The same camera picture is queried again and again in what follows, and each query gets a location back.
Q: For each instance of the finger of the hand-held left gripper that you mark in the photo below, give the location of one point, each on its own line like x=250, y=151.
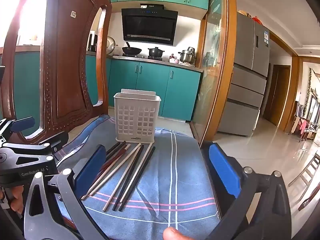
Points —
x=23, y=125
x=30, y=172

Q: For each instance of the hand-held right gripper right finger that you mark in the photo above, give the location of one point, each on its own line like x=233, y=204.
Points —
x=222, y=170

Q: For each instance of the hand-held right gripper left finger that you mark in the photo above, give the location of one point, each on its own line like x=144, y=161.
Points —
x=90, y=170

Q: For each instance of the red-brown chopstick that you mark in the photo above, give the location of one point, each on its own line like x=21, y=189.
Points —
x=119, y=155
x=113, y=163

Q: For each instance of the grey and black chopstick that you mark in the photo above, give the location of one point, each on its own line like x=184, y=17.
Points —
x=135, y=180

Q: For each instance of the white plastic utensil basket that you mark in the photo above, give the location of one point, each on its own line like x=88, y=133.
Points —
x=135, y=105

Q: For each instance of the person's left hand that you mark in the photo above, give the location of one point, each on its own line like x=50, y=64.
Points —
x=17, y=200

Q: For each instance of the person's right hand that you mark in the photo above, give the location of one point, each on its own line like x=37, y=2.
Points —
x=175, y=235

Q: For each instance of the beige chopstick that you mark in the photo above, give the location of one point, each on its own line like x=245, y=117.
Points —
x=121, y=180
x=110, y=167
x=117, y=166

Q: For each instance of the blue plaid cloth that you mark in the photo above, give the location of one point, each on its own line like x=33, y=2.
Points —
x=162, y=180

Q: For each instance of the carved wooden chair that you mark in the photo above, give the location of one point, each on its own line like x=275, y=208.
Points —
x=62, y=55

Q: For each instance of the slatted wooden chair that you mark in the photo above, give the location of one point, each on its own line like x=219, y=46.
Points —
x=308, y=170

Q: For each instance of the brown wooden door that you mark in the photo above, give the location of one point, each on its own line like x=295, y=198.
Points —
x=276, y=95

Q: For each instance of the grey refrigerator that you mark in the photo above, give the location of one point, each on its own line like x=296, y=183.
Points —
x=245, y=80

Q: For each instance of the wood framed glass sliding door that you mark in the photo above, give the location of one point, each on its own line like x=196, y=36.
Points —
x=212, y=67

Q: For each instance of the teal lower cabinets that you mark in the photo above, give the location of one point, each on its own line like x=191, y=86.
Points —
x=150, y=85

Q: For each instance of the black thermos jug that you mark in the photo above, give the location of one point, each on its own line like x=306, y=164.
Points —
x=92, y=42

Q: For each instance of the silver pan lid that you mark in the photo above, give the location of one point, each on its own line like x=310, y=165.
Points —
x=111, y=45

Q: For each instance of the stainless steel pot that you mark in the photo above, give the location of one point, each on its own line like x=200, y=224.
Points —
x=187, y=56

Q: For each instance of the white adhesive hook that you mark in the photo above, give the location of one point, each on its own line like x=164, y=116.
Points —
x=72, y=14

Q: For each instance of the black wok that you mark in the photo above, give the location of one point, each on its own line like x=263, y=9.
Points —
x=132, y=50

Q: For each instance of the black cooking pot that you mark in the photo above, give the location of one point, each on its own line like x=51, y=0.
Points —
x=155, y=53

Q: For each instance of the red bag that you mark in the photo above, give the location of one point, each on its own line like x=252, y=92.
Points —
x=255, y=20

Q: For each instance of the black range hood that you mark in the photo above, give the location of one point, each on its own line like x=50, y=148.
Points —
x=150, y=27

